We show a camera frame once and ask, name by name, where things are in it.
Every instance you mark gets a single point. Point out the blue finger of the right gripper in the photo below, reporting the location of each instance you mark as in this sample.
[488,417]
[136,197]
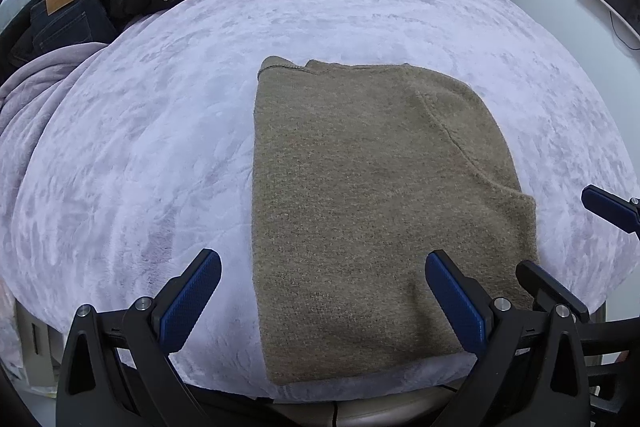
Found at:
[548,292]
[624,214]

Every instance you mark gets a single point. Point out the dark blue jeans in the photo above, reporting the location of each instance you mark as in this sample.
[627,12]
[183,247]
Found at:
[53,24]

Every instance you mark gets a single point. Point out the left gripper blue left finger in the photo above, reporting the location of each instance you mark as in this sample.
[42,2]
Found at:
[116,369]

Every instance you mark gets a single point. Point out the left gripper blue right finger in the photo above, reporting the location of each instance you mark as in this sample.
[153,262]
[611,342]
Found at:
[530,368]

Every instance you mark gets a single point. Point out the white fleece bed blanket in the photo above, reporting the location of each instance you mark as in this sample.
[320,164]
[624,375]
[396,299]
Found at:
[149,159]

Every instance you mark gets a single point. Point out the brown knit sweater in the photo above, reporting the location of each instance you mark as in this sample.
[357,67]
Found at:
[359,173]

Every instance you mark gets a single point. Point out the lavender folded blanket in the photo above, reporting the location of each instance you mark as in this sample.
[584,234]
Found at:
[31,95]

